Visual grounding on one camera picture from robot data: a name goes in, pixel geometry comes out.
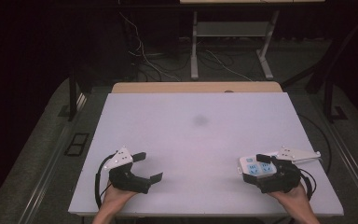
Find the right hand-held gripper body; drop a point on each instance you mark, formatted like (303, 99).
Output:
(281, 177)

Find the aluminium floor rail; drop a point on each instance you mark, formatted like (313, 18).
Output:
(348, 155)
(48, 174)

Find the person's right hand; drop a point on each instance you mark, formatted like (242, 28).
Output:
(292, 197)

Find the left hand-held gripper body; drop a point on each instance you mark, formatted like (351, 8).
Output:
(127, 179)

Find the white power strip blue sockets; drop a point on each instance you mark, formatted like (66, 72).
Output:
(254, 168)

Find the grey metal stand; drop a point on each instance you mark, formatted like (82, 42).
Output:
(230, 29)

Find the person's left hand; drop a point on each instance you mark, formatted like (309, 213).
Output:
(116, 196)

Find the black floor frame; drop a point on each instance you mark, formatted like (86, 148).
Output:
(77, 144)

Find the black metal stand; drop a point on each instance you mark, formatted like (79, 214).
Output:
(330, 99)

